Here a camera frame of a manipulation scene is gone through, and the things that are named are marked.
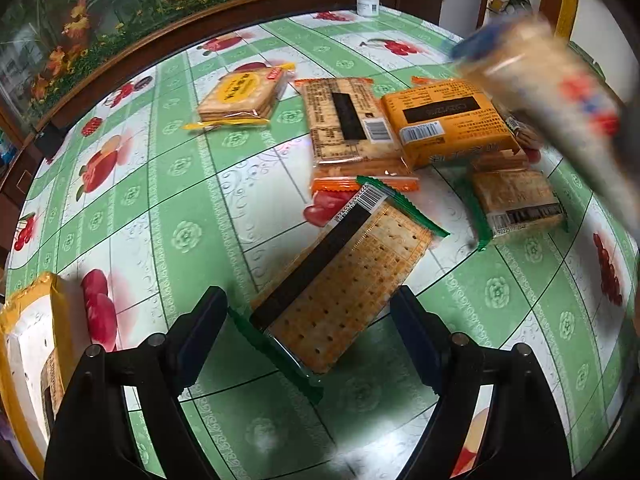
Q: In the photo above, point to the yellow square biscuit pack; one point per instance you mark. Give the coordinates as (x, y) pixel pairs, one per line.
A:
(243, 98)

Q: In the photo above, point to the green-edged soda cracker pack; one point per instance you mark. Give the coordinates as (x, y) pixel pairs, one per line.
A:
(312, 312)

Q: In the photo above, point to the orange-edged cracker pack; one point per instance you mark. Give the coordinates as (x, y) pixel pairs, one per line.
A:
(350, 136)

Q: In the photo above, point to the black small cup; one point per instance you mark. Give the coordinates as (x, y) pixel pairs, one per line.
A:
(49, 140)

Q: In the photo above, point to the round cracker clear pack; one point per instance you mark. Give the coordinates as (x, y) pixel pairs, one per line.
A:
(52, 389)

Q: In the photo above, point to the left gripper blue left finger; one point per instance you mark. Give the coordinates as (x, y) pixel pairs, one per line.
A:
(192, 336)

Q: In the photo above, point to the glass flower display panel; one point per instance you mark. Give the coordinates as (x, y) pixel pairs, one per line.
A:
(48, 46)

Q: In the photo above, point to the orange yellow snack bag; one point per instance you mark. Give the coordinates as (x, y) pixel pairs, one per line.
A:
(445, 120)

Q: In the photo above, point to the green-end small cracker pack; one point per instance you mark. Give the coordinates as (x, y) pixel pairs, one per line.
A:
(509, 204)

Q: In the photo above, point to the blue-end long cracker pack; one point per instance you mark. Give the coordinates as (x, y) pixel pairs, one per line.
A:
(518, 61)

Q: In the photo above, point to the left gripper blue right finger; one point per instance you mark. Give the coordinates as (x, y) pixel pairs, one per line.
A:
(424, 335)

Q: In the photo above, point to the yellow rimmed white tray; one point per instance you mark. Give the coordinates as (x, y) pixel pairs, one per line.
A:
(46, 319)

